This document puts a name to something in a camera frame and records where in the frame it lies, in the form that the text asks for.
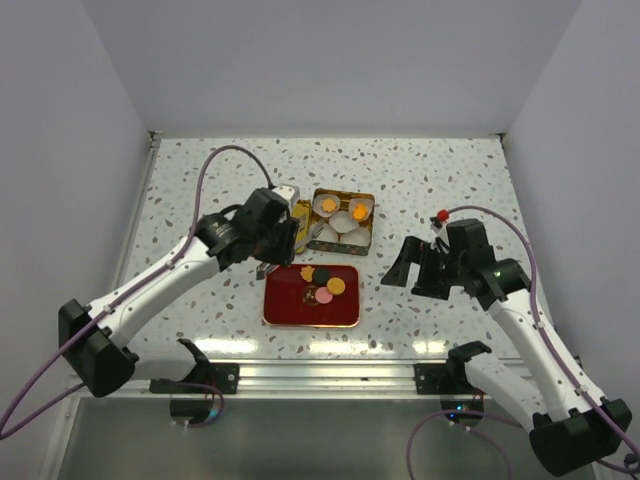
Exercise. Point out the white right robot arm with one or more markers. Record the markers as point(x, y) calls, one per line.
point(569, 420)

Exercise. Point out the red lacquer tray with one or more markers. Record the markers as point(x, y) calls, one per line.
point(289, 300)

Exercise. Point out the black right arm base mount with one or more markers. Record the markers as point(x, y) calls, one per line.
point(440, 375)

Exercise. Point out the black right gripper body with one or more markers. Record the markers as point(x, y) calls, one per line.
point(441, 267)

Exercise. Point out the steel serving tongs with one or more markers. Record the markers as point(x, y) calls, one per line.
point(264, 269)

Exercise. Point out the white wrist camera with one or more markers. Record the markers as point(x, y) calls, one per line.
point(438, 224)
point(290, 193)

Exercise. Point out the black sandwich cookie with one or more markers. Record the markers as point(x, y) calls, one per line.
point(321, 276)

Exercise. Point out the pink sandwich cookie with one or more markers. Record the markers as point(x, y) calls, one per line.
point(323, 296)

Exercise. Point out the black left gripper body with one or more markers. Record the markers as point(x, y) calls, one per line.
point(266, 239)

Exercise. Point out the white paper cup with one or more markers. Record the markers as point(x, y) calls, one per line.
point(316, 206)
point(342, 222)
point(359, 237)
point(322, 232)
point(368, 202)

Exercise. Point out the white paper cup bottom left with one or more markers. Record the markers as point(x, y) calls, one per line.
point(322, 232)

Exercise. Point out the aluminium frame rail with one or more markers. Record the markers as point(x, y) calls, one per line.
point(327, 379)

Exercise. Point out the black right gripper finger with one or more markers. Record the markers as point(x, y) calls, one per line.
point(434, 290)
point(409, 254)

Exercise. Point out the green cookie tin box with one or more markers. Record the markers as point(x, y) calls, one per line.
point(338, 247)

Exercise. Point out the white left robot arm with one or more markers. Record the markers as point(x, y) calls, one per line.
point(95, 337)

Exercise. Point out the orange fish cookie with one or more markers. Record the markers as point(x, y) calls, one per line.
point(360, 212)

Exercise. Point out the green tin lid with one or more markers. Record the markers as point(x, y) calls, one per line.
point(302, 211)

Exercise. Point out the tan round biscuit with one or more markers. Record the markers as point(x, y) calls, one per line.
point(336, 286)

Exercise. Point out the white paper cup top left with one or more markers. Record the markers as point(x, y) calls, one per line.
point(316, 206)

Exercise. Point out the orange leaf cookie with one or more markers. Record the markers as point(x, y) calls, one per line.
point(307, 273)

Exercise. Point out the white paper cup bottom right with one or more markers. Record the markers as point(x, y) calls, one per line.
point(359, 237)

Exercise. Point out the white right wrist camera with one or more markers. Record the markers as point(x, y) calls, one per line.
point(438, 224)

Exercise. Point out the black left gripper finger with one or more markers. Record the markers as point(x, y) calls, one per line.
point(276, 256)
point(289, 231)

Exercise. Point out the white paper cup centre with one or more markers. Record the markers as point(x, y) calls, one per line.
point(342, 222)

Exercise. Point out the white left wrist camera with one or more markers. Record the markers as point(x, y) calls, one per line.
point(290, 193)

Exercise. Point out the white paper cup top right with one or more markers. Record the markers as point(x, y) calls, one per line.
point(368, 202)

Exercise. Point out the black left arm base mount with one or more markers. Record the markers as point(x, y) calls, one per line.
point(201, 375)

